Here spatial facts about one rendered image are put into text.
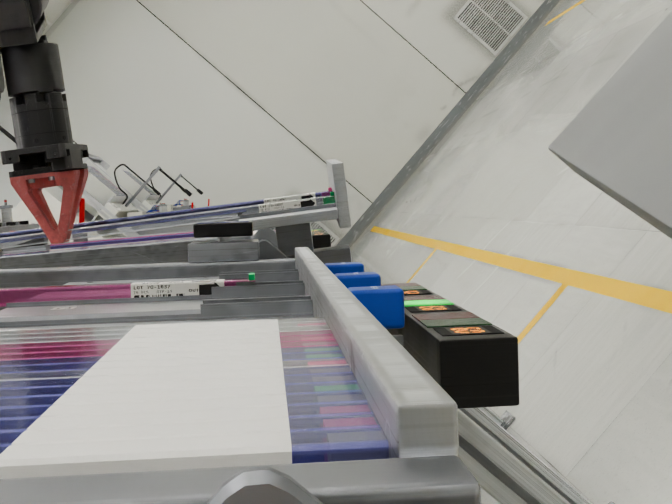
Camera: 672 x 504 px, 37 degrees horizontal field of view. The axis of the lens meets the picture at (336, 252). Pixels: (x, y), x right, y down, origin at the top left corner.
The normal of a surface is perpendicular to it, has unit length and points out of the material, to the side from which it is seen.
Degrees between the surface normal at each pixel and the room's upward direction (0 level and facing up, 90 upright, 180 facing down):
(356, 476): 47
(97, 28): 90
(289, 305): 90
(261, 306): 90
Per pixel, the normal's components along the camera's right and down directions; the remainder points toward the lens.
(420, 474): -0.04, -1.00
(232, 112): 0.07, 0.05
